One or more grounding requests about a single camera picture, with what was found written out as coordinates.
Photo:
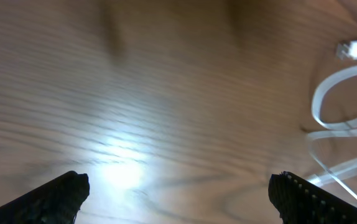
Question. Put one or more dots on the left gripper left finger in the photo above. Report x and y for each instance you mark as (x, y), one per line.
(56, 202)

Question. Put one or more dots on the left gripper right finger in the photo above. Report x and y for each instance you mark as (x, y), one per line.
(300, 202)

